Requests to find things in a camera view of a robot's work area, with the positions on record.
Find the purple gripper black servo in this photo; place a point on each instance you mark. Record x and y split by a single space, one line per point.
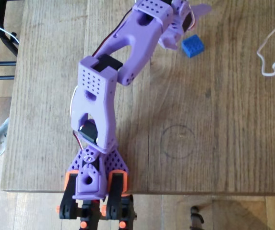
169 42

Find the blue toy brick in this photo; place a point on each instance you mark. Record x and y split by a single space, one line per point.
192 45

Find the purple robot arm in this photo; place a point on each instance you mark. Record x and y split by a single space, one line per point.
94 107

